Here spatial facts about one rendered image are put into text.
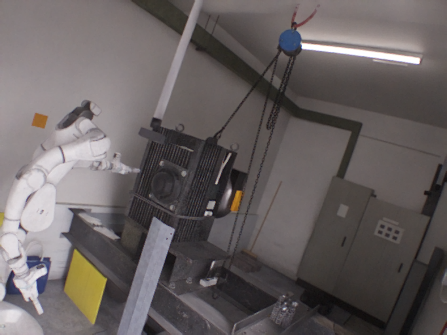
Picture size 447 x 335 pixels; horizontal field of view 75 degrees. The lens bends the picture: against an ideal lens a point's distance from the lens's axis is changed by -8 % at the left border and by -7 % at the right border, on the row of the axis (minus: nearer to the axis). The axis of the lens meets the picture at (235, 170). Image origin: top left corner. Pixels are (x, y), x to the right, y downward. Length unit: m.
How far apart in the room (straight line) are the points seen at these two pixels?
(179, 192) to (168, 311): 0.79
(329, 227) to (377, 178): 1.01
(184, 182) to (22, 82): 1.33
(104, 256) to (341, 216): 3.27
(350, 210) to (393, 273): 1.01
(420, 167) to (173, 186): 3.67
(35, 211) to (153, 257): 0.76
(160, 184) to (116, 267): 0.83
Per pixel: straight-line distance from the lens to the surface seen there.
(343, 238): 4.72
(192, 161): 2.02
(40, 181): 1.39
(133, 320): 2.22
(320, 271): 4.86
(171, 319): 2.21
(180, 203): 2.04
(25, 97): 2.57
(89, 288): 2.75
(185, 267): 2.20
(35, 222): 1.64
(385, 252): 4.63
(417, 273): 4.64
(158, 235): 1.97
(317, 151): 5.17
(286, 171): 5.30
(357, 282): 4.75
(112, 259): 2.61
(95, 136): 1.42
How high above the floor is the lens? 1.61
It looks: 3 degrees down
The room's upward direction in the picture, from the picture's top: 19 degrees clockwise
